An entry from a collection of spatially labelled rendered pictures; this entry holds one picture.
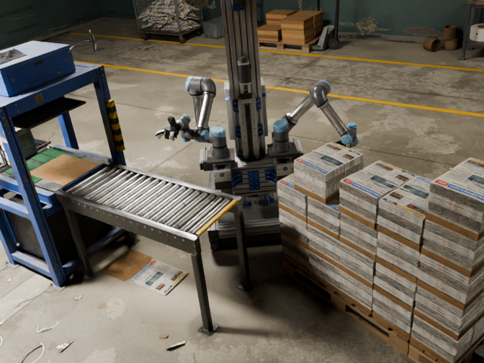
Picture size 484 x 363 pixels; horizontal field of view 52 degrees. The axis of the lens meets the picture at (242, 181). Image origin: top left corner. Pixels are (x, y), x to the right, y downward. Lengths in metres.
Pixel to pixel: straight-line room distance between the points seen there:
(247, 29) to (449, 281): 2.19
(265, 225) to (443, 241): 1.77
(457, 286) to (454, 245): 0.26
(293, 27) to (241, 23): 5.68
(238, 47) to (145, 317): 2.11
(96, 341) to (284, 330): 1.32
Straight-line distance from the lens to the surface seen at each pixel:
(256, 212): 4.34
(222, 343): 3.54
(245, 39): 3.81
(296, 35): 9.44
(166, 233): 3.23
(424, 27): 9.73
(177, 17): 10.64
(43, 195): 4.03
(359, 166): 3.40
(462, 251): 2.75
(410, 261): 3.01
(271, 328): 3.59
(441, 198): 2.67
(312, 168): 3.21
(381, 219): 2.97
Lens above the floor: 2.62
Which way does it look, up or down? 30 degrees down
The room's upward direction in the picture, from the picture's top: 6 degrees counter-clockwise
